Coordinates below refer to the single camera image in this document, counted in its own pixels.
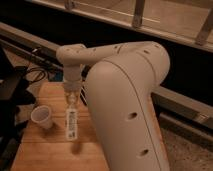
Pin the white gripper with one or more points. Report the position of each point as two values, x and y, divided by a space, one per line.
72 82

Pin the white labelled plastic bottle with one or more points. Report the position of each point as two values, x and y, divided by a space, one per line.
71 122

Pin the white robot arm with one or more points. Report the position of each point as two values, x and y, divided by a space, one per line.
118 80

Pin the translucent plastic cup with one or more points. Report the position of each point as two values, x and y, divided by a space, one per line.
41 115

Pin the black equipment on left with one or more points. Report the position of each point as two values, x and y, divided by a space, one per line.
13 92

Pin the metal rail beam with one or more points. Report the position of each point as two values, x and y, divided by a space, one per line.
184 108

